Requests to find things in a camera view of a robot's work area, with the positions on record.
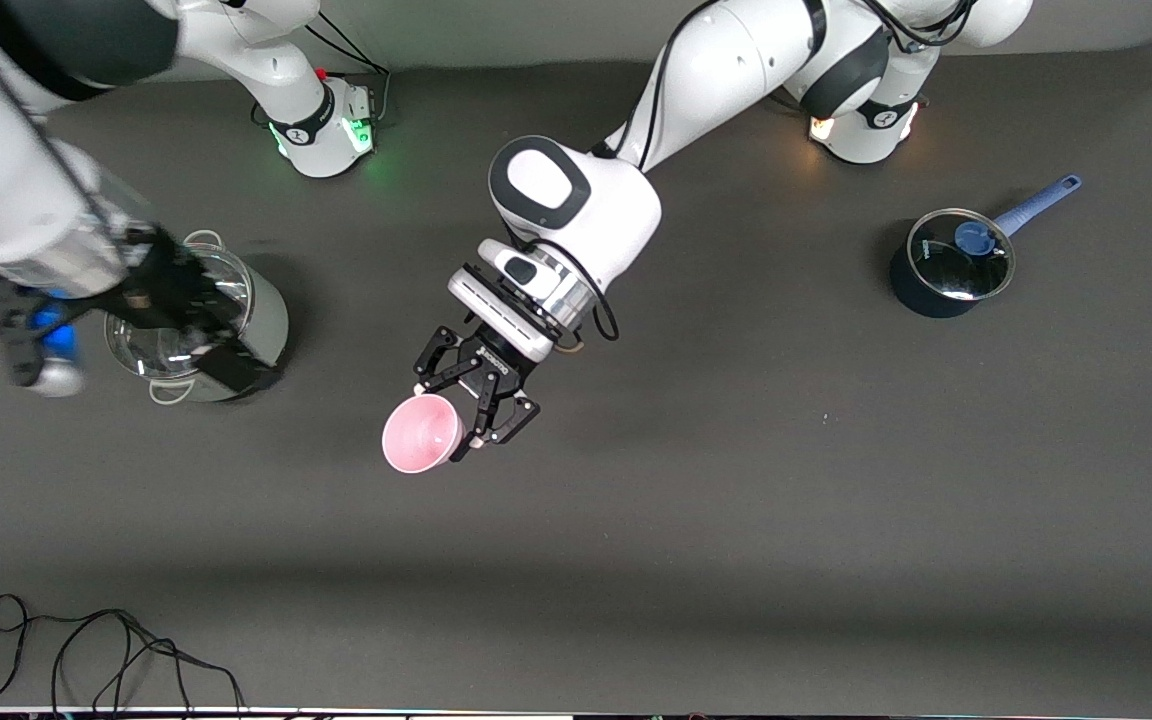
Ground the glass lid with blue knob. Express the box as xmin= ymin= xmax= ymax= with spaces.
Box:
xmin=908 ymin=208 xmax=1016 ymax=302

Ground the glass lid with tan knob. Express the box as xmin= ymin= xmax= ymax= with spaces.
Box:
xmin=104 ymin=243 xmax=254 ymax=379

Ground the dark grey table mat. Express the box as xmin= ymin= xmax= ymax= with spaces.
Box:
xmin=0 ymin=35 xmax=1152 ymax=713

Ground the dark blue saucepan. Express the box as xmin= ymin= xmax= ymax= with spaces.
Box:
xmin=888 ymin=174 xmax=1083 ymax=319

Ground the loose thin black cable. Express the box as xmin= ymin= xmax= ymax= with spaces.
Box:
xmin=0 ymin=594 xmax=247 ymax=716

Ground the pink plastic cup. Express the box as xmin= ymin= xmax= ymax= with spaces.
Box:
xmin=381 ymin=394 xmax=467 ymax=475

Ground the grey green stockpot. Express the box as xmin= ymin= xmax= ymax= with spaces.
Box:
xmin=104 ymin=230 xmax=290 ymax=405

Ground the black base cable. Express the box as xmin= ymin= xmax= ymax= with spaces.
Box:
xmin=301 ymin=15 xmax=393 ymax=126

